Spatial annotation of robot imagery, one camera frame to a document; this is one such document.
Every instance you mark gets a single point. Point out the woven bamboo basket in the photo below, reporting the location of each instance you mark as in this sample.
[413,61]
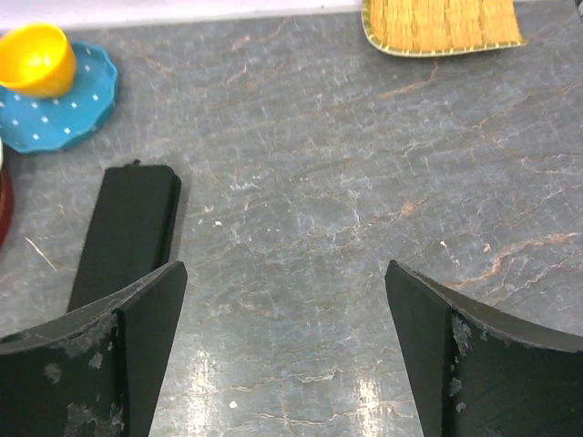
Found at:
[433,28]

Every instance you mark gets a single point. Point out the black zipper tool case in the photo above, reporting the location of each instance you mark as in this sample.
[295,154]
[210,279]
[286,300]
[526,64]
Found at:
[130,231]

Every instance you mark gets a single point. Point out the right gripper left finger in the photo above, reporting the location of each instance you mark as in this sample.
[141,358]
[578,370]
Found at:
[97,370]

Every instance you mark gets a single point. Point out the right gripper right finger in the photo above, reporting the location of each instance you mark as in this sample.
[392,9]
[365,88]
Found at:
[477,371]

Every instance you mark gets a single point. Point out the red round plate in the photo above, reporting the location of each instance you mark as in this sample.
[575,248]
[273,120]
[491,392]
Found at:
[6,204]

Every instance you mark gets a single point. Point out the teal dotted plate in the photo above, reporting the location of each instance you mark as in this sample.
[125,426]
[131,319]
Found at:
[30,125]

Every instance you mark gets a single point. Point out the orange bowl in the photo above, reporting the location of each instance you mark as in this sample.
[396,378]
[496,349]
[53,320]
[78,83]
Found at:
[37,60]

